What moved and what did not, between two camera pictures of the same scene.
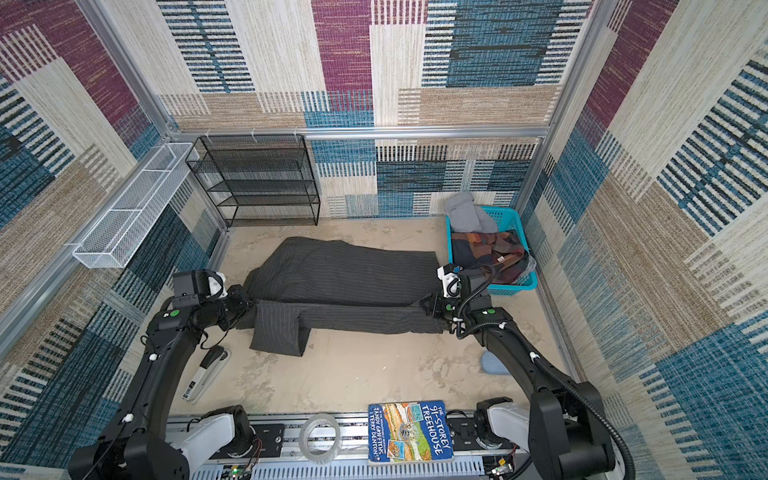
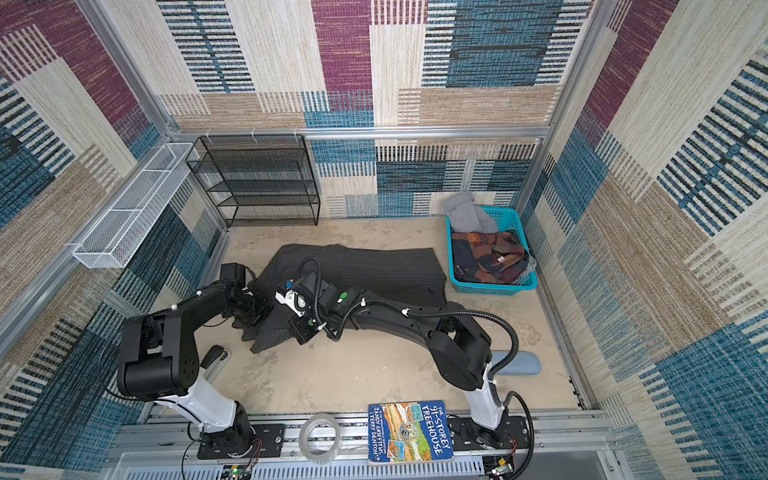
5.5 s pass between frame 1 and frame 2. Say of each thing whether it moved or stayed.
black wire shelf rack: stayed
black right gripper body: moved
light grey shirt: stayed
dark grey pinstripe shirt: stayed
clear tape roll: stayed
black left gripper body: moved
